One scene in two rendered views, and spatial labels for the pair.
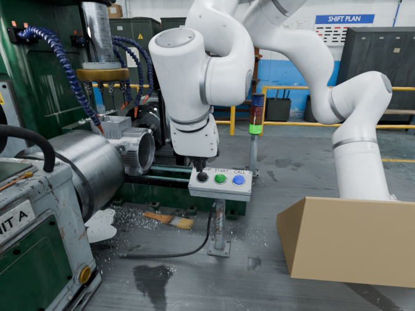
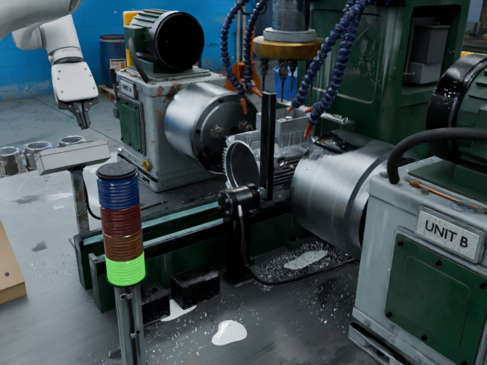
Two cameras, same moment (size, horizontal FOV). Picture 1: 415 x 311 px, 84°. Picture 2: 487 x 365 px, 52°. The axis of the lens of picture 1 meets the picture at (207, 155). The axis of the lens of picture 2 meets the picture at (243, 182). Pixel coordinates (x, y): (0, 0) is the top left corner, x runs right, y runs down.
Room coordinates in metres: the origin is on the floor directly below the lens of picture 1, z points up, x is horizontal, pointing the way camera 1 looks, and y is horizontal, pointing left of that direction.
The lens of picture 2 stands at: (1.70, -0.60, 1.49)
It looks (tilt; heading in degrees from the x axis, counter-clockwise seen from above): 23 degrees down; 133
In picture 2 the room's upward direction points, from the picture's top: 1 degrees clockwise
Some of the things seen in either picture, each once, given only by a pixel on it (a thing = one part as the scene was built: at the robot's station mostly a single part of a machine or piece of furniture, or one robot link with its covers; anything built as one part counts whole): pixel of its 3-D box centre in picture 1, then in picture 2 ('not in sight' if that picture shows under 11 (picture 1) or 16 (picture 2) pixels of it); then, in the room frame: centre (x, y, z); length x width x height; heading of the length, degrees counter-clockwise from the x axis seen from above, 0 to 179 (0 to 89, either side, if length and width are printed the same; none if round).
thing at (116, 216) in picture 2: (257, 110); (120, 214); (1.10, -0.24, 1.14); 0.06 x 0.06 x 0.04
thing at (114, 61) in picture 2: not in sight; (153, 66); (-3.48, 3.18, 0.37); 1.20 x 0.80 x 0.74; 79
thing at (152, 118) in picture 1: (155, 123); (369, 198); (1.23, 0.29, 1.04); 0.41 x 0.25 x 0.25; 169
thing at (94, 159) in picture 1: (58, 186); (203, 123); (0.56, 0.42, 1.04); 0.37 x 0.25 x 0.25; 169
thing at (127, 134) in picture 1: (124, 149); (272, 163); (0.91, 0.35, 1.01); 0.20 x 0.19 x 0.19; 79
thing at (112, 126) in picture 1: (112, 127); (285, 127); (0.91, 0.39, 1.11); 0.12 x 0.11 x 0.07; 79
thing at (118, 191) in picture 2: (257, 100); (118, 187); (1.10, -0.24, 1.19); 0.06 x 0.06 x 0.04
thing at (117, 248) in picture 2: (255, 119); (123, 240); (1.10, -0.24, 1.10); 0.06 x 0.06 x 0.04
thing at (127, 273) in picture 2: (255, 128); (125, 264); (1.10, -0.24, 1.05); 0.06 x 0.06 x 0.04
